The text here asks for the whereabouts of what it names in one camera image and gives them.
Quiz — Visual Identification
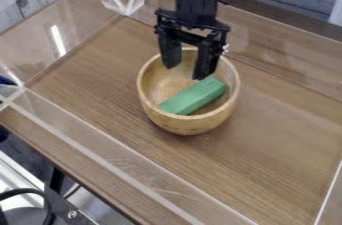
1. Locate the green rectangular block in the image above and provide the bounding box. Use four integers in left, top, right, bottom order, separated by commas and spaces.
158, 77, 228, 116

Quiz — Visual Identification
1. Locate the black cable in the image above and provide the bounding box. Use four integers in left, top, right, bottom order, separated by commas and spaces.
0, 187, 58, 225

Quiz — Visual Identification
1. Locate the brown wooden bowl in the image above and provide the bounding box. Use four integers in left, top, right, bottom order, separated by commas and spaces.
137, 47, 242, 135

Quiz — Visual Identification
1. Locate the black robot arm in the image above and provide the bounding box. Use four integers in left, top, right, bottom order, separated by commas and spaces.
155, 0, 232, 80

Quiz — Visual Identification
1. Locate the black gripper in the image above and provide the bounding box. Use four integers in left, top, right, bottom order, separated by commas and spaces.
155, 9, 232, 80

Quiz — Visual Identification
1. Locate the clear acrylic tray wall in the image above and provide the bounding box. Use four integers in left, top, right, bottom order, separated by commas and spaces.
0, 0, 342, 225

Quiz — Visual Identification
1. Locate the black metal bracket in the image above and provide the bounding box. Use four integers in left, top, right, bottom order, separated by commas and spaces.
45, 188, 99, 225

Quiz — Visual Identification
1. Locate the black table leg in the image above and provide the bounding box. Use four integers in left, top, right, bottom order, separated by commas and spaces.
50, 168, 66, 193

